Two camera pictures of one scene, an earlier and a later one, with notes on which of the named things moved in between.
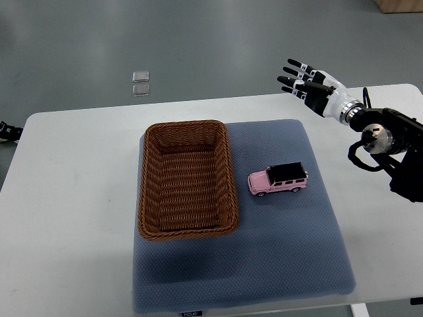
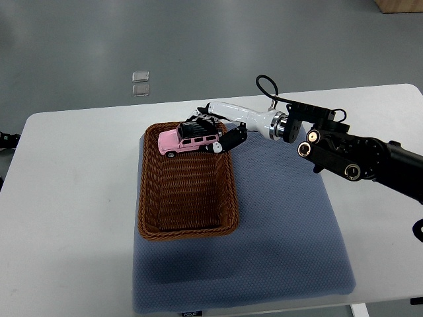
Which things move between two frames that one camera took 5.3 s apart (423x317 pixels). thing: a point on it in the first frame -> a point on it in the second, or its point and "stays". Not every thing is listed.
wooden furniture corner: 400,6 stays
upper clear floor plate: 141,76 stays
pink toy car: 277,177 -> 188,135
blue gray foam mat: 287,246 stays
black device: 10,132 -> 8,140
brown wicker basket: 187,187 stays
